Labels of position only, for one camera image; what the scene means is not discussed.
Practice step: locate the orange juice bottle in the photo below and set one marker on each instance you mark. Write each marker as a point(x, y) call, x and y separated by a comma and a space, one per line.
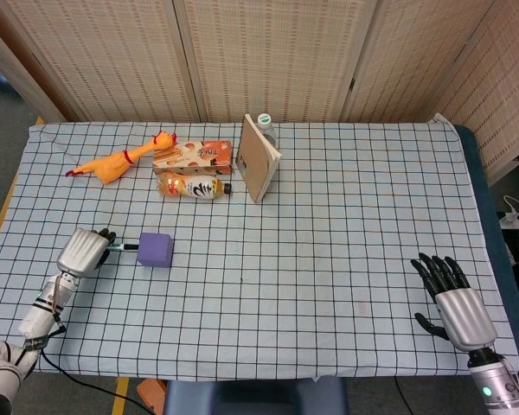
point(190, 187)

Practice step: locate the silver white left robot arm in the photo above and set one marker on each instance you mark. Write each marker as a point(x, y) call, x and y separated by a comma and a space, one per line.
point(39, 320)

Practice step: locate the brown spiral notebook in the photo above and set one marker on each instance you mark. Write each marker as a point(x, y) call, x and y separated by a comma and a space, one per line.
point(255, 164)

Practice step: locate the clear bottle with white cap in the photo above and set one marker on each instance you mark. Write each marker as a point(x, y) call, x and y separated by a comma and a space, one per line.
point(268, 129)

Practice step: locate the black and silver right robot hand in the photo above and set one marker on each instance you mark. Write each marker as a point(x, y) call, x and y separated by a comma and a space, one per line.
point(465, 317)

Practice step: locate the yellow rubber chicken toy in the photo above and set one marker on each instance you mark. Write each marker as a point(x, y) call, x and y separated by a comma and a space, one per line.
point(112, 165)

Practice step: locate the white black grid tablecloth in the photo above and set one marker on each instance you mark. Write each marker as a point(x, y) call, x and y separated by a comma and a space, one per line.
point(307, 268)

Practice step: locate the orange snack box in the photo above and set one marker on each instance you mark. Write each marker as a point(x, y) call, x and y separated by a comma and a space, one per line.
point(199, 155)

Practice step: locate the purple foam cube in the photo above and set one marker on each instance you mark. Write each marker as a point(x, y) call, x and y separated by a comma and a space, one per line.
point(155, 250)

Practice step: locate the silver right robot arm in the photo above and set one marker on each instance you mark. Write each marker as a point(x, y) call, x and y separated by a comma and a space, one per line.
point(493, 384)

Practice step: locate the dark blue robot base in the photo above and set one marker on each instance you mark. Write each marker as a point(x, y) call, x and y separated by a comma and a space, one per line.
point(255, 397)

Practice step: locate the green marker with black cap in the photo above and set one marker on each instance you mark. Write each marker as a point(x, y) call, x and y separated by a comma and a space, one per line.
point(127, 247)

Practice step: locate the dark blue table edge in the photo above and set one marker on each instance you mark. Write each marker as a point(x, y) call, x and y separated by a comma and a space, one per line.
point(488, 207)

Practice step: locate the beige woven folding screen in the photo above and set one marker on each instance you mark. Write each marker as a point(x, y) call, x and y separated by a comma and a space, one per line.
point(264, 56)

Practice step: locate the orange object on floor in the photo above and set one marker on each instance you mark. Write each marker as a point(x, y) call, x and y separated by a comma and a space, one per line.
point(152, 397)

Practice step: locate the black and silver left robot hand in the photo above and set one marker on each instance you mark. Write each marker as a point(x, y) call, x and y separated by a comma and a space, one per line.
point(80, 250)

